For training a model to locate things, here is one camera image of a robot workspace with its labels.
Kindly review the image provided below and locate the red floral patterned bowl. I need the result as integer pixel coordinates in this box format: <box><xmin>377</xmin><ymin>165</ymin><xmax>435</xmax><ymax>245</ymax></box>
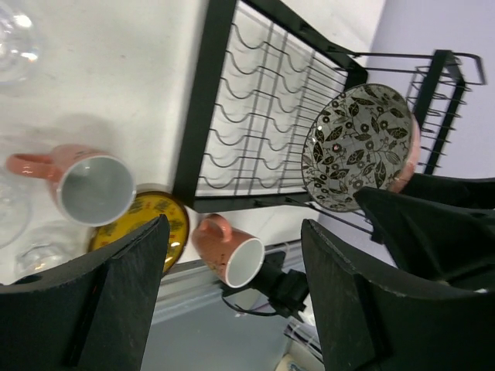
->
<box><xmin>301</xmin><ymin>83</ymin><xmax>421</xmax><ymax>213</ymax></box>

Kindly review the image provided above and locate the pink mug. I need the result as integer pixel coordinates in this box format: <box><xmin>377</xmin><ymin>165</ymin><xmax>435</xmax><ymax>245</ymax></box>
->
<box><xmin>5</xmin><ymin>144</ymin><xmax>136</xmax><ymax>227</ymax></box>
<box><xmin>192</xmin><ymin>214</ymin><xmax>265</xmax><ymax>288</ymax></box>

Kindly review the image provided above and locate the clear shot glass middle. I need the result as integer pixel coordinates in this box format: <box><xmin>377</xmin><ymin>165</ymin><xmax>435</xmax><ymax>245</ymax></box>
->
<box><xmin>1</xmin><ymin>169</ymin><xmax>32</xmax><ymax>248</ymax></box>

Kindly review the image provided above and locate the clear shot glass front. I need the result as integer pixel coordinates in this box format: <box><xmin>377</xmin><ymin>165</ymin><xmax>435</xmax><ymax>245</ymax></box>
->
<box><xmin>14</xmin><ymin>221</ymin><xmax>79</xmax><ymax>279</ymax></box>

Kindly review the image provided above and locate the clear shot glass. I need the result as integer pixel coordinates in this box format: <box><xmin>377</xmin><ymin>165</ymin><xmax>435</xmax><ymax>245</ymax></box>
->
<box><xmin>14</xmin><ymin>221</ymin><xmax>79</xmax><ymax>279</ymax></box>
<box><xmin>1</xmin><ymin>169</ymin><xmax>32</xmax><ymax>248</ymax></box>
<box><xmin>1</xmin><ymin>1</ymin><xmax>40</xmax><ymax>85</ymax></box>

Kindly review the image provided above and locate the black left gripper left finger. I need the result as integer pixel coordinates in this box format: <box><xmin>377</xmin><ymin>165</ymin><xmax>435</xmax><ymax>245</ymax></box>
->
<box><xmin>1</xmin><ymin>215</ymin><xmax>169</xmax><ymax>370</ymax></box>

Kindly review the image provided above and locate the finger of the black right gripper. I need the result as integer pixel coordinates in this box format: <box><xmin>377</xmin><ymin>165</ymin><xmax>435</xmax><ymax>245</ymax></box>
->
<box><xmin>355</xmin><ymin>174</ymin><xmax>494</xmax><ymax>282</ymax></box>

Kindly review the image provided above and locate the black wire dish rack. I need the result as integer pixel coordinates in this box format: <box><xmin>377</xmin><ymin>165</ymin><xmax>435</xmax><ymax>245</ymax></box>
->
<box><xmin>172</xmin><ymin>0</ymin><xmax>486</xmax><ymax>244</ymax></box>

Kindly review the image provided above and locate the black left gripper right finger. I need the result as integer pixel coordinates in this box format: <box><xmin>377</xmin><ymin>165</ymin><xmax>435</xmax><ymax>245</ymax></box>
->
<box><xmin>301</xmin><ymin>220</ymin><xmax>494</xmax><ymax>370</ymax></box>

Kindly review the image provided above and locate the yellow patterned plate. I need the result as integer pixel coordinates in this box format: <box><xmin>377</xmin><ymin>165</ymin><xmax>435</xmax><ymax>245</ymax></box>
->
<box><xmin>89</xmin><ymin>190</ymin><xmax>190</xmax><ymax>277</ymax></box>

